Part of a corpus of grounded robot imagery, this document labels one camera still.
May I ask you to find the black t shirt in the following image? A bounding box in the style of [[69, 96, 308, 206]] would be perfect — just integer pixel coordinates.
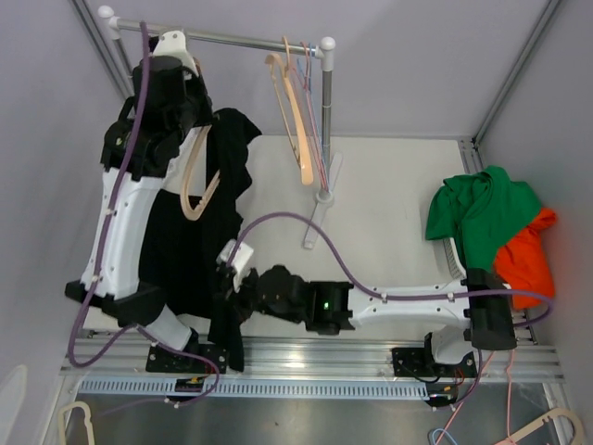
[[139, 108, 261, 372]]

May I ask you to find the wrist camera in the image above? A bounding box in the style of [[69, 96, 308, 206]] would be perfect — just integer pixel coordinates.
[[152, 30, 199, 76], [216, 239, 254, 292]]

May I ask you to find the metal clothes rack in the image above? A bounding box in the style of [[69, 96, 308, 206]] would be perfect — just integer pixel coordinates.
[[95, 5, 344, 249]]

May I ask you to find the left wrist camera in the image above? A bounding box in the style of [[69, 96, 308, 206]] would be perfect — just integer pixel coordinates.
[[152, 30, 199, 76]]

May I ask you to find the beige hanger with black shirt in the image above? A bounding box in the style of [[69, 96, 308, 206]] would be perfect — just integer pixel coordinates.
[[178, 57, 221, 223]]

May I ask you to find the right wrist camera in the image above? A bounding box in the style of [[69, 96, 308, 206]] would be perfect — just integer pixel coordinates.
[[216, 239, 254, 292]]

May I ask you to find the orange t shirt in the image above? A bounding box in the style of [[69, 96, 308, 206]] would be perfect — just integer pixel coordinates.
[[494, 208, 557, 299]]

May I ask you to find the pink wire hanger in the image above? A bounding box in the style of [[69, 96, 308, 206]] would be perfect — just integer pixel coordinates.
[[296, 42, 328, 189]]

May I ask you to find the beige hanger on floor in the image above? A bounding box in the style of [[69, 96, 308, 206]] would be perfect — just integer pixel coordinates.
[[56, 401, 97, 445], [496, 407, 586, 445]]

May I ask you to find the blue hanger on floor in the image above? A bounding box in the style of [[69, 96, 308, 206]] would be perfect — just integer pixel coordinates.
[[427, 428, 458, 445]]

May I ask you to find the slotted cable duct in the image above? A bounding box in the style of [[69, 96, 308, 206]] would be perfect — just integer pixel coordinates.
[[78, 376, 455, 401]]

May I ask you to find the beige hanger on floor left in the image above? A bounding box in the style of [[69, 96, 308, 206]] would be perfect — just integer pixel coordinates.
[[56, 401, 97, 445]]

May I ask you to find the white plastic basket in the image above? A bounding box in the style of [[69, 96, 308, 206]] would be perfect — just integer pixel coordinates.
[[443, 237, 467, 280]]

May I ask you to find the blue wire hanger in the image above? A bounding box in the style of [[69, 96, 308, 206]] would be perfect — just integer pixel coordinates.
[[296, 44, 333, 194]]

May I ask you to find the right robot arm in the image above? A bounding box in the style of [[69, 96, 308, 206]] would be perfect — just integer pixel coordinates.
[[215, 265, 517, 375]]

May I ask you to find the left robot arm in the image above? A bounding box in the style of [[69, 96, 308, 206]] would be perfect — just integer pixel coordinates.
[[66, 53, 221, 372]]

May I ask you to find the bright green t shirt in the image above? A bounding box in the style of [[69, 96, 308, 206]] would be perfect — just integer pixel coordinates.
[[424, 166, 542, 272]]

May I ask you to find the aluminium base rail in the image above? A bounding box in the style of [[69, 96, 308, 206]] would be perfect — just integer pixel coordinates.
[[58, 333, 565, 383]]

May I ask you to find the beige hanger with green shirt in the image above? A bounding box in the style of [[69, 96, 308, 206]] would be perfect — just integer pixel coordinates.
[[265, 36, 314, 185]]

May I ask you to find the beige hanger on floor right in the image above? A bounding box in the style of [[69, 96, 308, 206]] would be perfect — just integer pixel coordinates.
[[496, 407, 586, 445]]

